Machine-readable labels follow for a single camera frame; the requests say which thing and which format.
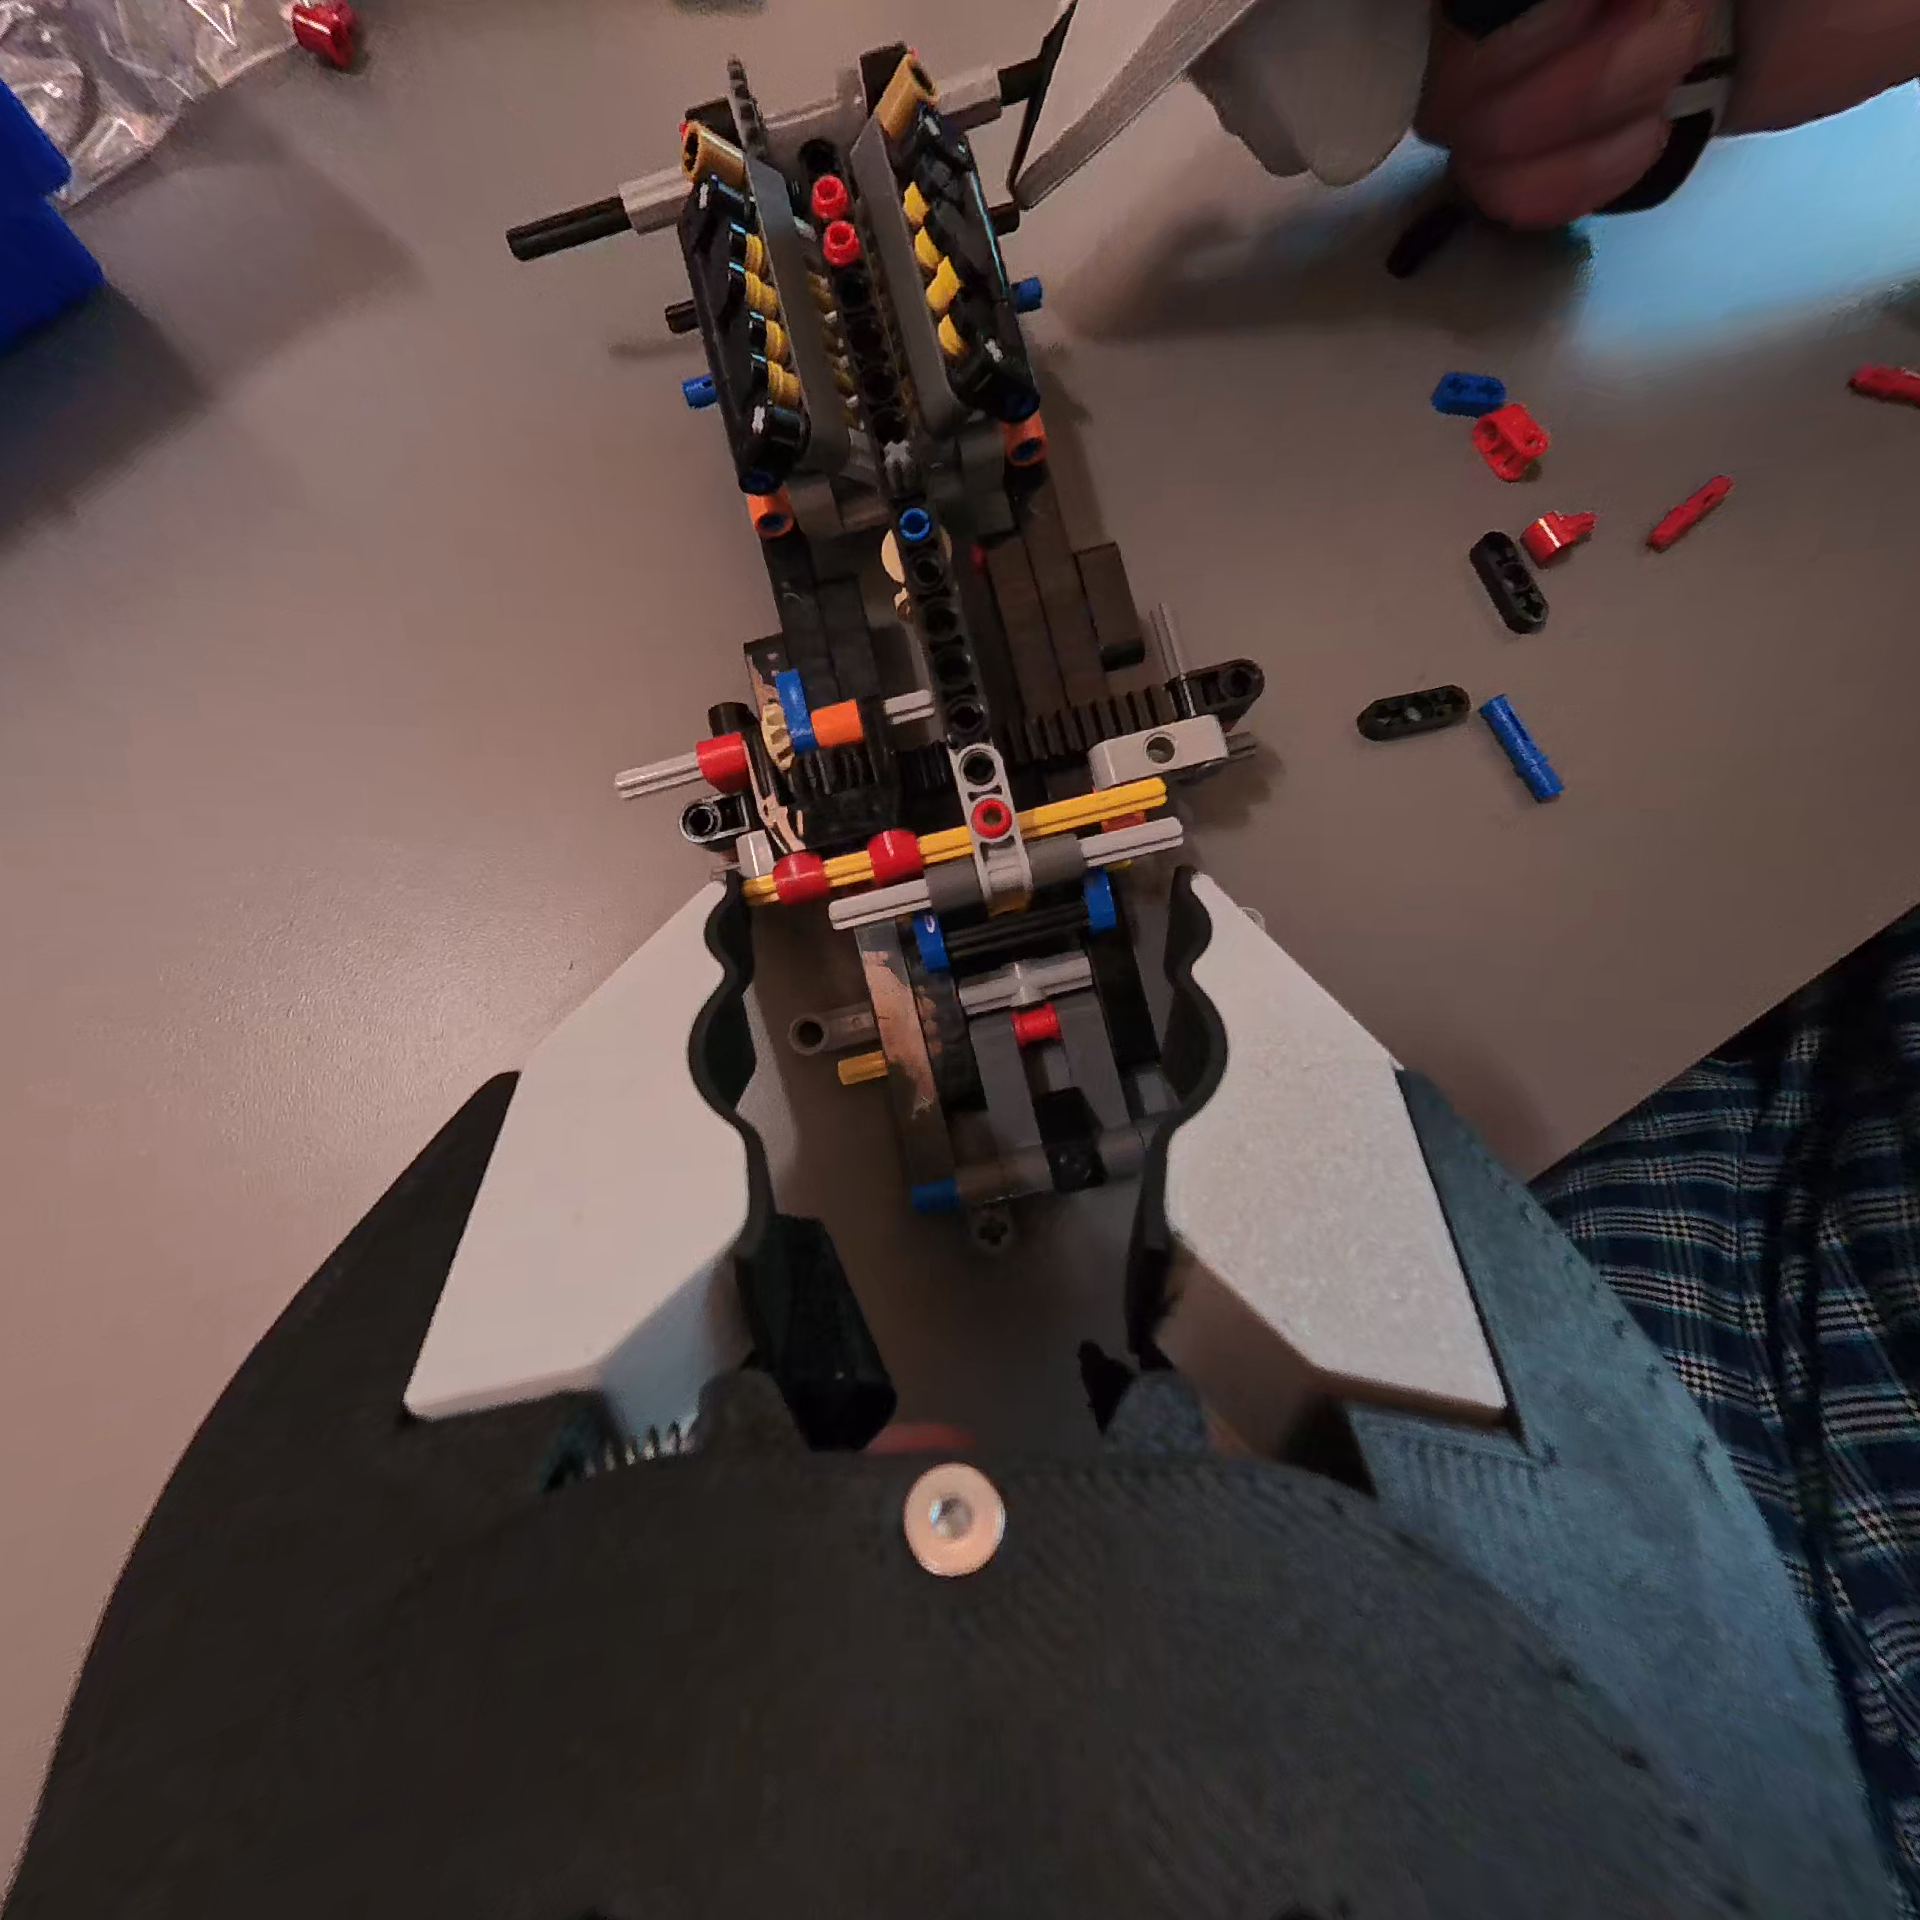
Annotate short black lego beam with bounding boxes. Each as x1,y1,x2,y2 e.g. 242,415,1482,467
1467,529,1550,636

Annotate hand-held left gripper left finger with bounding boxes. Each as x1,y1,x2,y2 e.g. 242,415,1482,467
403,882,782,1449

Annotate blue box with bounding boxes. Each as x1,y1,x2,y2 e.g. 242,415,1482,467
0,75,107,361

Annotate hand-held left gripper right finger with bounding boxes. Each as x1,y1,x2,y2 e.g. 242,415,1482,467
1123,866,1512,1465

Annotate person's plaid trousers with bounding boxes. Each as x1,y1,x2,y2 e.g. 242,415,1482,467
1529,930,1920,1892

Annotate clear plastic bag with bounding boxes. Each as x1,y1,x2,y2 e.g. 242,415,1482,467
0,0,326,204

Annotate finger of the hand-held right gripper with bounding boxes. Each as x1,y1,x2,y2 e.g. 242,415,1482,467
1013,0,1255,204

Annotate lego technic car chassis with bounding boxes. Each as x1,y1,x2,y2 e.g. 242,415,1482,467
509,47,1270,1256

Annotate long blue lego pin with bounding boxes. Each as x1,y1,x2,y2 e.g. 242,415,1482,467
1478,694,1566,803

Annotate person's right hand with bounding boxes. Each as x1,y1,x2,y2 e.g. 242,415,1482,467
1417,0,1920,232

